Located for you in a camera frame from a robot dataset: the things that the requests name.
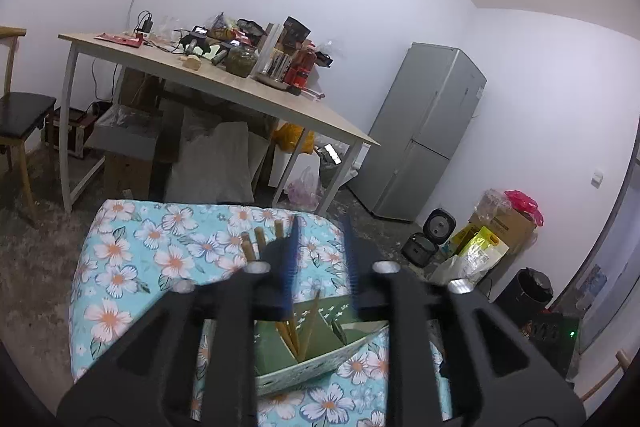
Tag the dark wooden crate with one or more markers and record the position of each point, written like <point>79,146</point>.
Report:
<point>75,132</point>

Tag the white framed panel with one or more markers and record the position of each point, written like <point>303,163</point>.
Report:
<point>615,267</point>

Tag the crumpled clear plastic bag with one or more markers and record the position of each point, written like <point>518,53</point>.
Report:
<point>492,202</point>

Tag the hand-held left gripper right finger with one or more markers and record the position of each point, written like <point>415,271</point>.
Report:
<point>354,277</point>

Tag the light wooden table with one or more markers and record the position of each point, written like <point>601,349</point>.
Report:
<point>225,82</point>

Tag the carton with grey liner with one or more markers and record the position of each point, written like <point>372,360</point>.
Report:
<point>125,177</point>

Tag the green perforated utensil holder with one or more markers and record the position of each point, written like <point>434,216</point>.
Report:
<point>325,364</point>

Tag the light wooden chair frame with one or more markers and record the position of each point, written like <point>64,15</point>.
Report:
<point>607,374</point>

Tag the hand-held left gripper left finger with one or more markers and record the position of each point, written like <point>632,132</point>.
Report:
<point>290,277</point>

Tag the black charger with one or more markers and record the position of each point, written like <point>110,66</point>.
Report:
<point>145,24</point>

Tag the yellow rice bag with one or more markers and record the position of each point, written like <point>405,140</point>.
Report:
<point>482,247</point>

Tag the black device green light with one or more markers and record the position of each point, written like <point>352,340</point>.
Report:
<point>550,337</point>

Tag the brown carton under table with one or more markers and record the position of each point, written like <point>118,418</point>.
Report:
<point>137,87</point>

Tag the red flat packet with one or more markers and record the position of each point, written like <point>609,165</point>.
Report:
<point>120,40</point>

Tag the dark glass jar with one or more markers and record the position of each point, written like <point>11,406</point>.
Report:
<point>241,63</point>

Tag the brown cardboard box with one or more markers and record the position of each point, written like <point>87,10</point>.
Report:
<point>515,227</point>

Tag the silver refrigerator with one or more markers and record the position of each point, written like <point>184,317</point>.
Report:
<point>425,132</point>

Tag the black trash bin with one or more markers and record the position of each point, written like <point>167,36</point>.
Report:
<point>525,297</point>

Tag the wooden chair dark seat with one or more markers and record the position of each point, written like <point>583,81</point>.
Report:
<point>25,107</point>

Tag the red drink bottle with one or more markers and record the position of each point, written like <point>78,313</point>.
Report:
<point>301,74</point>

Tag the white wall socket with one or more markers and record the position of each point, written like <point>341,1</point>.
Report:
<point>596,178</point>

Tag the dark green bag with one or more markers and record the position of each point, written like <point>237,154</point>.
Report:
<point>330,174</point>

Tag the yellow plastic bag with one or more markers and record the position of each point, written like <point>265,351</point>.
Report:
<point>290,137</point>

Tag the black camera device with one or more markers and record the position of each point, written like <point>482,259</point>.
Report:
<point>195,42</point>

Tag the tall black box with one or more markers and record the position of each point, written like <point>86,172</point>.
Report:
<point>295,29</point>

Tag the grey sack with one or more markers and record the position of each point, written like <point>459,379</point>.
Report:
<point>215,162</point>

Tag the black rice cooker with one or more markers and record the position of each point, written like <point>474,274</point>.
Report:
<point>420,249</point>

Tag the pale pink plastic bag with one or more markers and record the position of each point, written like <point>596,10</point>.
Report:
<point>302,192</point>

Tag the blue floral blanket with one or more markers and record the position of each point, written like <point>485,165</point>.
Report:
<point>150,257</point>

